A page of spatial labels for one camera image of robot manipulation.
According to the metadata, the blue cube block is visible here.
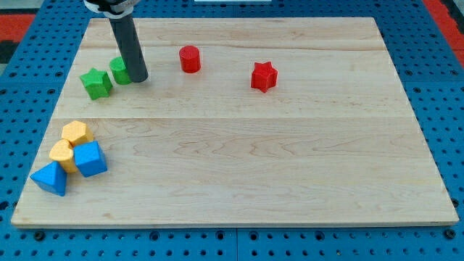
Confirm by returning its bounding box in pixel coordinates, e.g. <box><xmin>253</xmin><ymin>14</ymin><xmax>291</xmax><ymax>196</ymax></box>
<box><xmin>74</xmin><ymin>141</ymin><xmax>107</xmax><ymax>178</ymax></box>

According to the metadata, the green cylinder block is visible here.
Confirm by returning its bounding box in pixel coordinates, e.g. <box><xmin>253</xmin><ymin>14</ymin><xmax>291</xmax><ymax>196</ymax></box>
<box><xmin>109</xmin><ymin>57</ymin><xmax>132</xmax><ymax>85</ymax></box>

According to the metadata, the yellow heart block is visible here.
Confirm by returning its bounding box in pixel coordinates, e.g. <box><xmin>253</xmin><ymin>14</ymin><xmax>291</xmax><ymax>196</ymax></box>
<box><xmin>49</xmin><ymin>139</ymin><xmax>78</xmax><ymax>173</ymax></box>

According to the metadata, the red star block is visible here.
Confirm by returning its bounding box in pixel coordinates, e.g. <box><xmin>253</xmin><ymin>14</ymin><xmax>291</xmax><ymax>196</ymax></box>
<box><xmin>250</xmin><ymin>61</ymin><xmax>278</xmax><ymax>93</ymax></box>

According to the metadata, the green star block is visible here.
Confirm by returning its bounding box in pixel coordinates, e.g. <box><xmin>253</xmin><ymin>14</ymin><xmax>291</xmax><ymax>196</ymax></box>
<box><xmin>80</xmin><ymin>68</ymin><xmax>113</xmax><ymax>100</ymax></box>

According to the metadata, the blue triangle block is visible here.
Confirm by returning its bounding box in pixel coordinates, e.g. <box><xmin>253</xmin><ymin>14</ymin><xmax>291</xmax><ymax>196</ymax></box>
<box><xmin>30</xmin><ymin>161</ymin><xmax>67</xmax><ymax>196</ymax></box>

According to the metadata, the light wooden board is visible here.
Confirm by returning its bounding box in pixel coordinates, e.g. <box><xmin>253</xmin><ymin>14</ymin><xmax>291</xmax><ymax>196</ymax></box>
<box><xmin>12</xmin><ymin>17</ymin><xmax>459</xmax><ymax>229</ymax></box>

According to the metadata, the red cylinder block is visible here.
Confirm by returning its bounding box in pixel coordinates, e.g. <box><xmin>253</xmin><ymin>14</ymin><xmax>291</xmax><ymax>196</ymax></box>
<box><xmin>179</xmin><ymin>46</ymin><xmax>201</xmax><ymax>73</ymax></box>

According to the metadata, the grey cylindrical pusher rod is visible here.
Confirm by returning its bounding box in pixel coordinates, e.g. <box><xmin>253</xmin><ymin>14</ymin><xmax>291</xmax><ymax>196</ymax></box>
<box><xmin>109</xmin><ymin>14</ymin><xmax>148</xmax><ymax>83</ymax></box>

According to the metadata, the yellow hexagon block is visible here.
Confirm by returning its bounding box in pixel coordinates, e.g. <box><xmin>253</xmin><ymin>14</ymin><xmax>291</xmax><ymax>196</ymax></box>
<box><xmin>62</xmin><ymin>120</ymin><xmax>94</xmax><ymax>147</ymax></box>

